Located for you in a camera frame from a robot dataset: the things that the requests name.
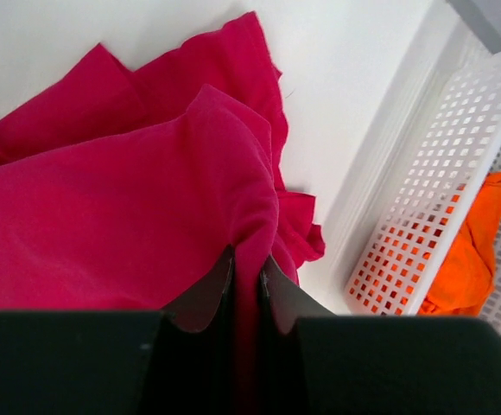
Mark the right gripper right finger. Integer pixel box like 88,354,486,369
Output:
258,259,501,414

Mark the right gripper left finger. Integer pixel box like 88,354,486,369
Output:
0,248,234,414

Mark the magenta t shirt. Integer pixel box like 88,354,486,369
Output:
0,12,326,414

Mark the orange t shirt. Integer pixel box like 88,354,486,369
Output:
349,171,501,317

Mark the white plastic basket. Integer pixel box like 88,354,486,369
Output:
343,41,501,364

